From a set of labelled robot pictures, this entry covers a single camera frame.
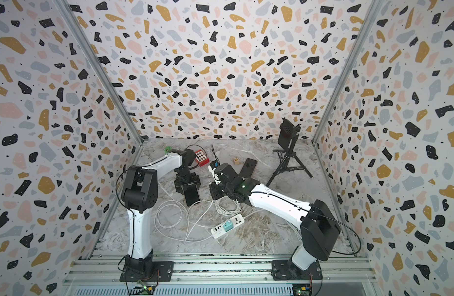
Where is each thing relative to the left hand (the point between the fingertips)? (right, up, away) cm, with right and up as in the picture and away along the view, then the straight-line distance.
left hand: (194, 188), depth 98 cm
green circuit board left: (-13, -34, -27) cm, 46 cm away
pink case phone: (-1, -2, -1) cm, 3 cm away
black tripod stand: (+51, +14, +3) cm, 53 cm away
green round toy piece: (-21, +22, +16) cm, 34 cm away
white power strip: (+23, -13, -13) cm, 29 cm away
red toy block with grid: (+1, +16, +11) cm, 20 cm away
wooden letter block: (+22, +14, +12) cm, 29 cm away
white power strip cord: (+47, -15, -12) cm, 51 cm away
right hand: (+11, +3, -18) cm, 22 cm away
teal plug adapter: (+19, -13, -19) cm, 30 cm away
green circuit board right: (+47, -35, -26) cm, 64 cm away
